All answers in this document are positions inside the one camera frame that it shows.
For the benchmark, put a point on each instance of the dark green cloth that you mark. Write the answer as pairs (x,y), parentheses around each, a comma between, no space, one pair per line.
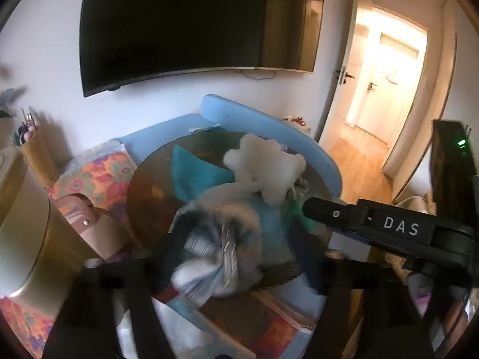
(299,209)

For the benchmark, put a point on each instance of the pink bag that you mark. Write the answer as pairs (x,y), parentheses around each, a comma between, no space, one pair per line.
(93,228)

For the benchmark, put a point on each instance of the teal cloth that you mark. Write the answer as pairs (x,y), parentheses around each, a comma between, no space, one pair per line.
(194,175)

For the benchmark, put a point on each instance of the white hallway door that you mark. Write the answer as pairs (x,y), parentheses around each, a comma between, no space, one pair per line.
(381,89)

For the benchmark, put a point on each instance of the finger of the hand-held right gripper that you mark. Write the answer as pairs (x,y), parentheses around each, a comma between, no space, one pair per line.
(335,214)

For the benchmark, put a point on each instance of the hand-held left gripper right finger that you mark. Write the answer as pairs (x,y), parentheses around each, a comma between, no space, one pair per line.
(310,261)

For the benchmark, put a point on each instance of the gold pen holder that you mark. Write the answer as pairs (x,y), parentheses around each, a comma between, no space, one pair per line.
(35,153)

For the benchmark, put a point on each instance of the white plastic bag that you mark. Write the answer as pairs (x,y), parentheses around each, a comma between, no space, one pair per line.
(176,329)

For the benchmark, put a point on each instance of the white grey striped cloth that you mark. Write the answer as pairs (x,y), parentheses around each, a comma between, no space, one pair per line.
(224,246)

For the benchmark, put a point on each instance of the gold cylindrical container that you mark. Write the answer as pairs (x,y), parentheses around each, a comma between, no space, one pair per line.
(33,239)

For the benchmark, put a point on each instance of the light blue chair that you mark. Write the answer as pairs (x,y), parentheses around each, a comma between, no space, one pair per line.
(239,114)

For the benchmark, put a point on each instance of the white fluffy cloud plush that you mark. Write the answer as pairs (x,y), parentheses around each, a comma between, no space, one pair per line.
(262,164)

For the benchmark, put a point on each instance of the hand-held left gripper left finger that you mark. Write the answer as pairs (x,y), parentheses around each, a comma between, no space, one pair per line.
(168,254)

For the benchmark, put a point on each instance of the black wall television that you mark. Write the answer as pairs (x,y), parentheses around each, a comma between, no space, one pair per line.
(187,26)

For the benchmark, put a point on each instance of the white bag with red print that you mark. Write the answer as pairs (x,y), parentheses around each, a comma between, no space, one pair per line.
(297,123)

